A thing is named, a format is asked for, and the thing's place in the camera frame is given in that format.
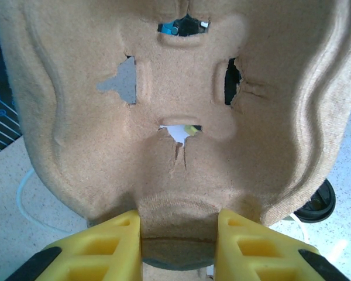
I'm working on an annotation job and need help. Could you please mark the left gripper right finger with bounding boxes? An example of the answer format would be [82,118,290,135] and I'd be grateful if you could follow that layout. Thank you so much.
[215,209,350,281]

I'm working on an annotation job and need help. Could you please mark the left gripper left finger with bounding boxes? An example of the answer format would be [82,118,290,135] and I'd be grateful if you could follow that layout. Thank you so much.
[5,209,143,281]

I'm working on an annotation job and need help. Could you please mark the brown pulp cup carrier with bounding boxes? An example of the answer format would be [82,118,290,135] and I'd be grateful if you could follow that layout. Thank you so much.
[1,0,351,269]

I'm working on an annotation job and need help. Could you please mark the black plastic cup lid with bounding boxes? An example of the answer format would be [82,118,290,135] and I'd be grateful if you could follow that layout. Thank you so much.
[294,179,336,224]

